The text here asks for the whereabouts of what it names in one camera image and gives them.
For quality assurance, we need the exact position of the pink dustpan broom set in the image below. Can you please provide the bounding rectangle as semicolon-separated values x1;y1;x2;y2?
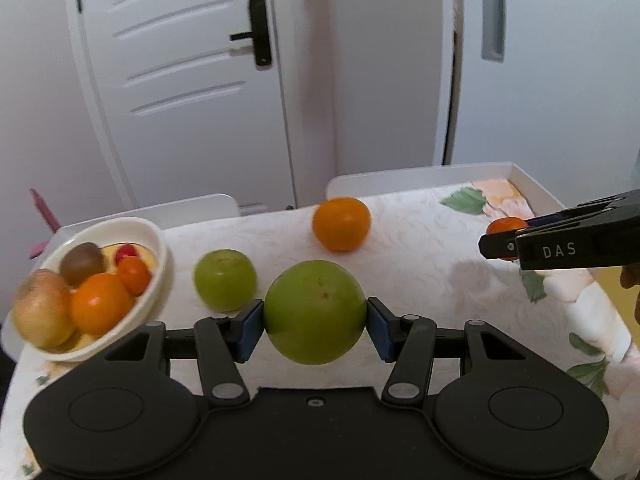
29;188;62;260

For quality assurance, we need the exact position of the cream duck pattern plate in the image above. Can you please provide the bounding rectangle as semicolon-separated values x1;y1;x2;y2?
10;217;169;362

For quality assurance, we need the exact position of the green apple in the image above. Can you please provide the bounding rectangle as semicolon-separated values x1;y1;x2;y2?
193;249;258;313
264;260;367;365

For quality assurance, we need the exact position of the red cherry tomato front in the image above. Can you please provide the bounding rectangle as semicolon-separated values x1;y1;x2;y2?
114;244;140;266

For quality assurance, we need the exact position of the small tangerine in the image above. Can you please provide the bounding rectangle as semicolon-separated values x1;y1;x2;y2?
478;217;528;261
116;256;152;296

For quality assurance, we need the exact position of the yellowish old apple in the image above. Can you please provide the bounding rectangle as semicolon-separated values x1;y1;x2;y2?
11;269;75;350

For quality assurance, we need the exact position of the person right hand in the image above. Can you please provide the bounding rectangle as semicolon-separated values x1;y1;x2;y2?
620;263;640;324

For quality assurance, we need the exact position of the black door handle lock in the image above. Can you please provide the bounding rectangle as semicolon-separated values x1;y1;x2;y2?
229;0;272;68

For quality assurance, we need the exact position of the brown kiwi fruit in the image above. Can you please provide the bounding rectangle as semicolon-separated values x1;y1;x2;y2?
60;243;106;288

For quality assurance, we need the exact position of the large orange front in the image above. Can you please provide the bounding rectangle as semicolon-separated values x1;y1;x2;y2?
70;272;134;337

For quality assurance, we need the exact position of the small tangerine front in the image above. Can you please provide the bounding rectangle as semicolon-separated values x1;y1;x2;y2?
116;256;152;296

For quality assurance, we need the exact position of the white wardrobe sliding door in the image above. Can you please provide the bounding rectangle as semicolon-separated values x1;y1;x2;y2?
447;0;639;205

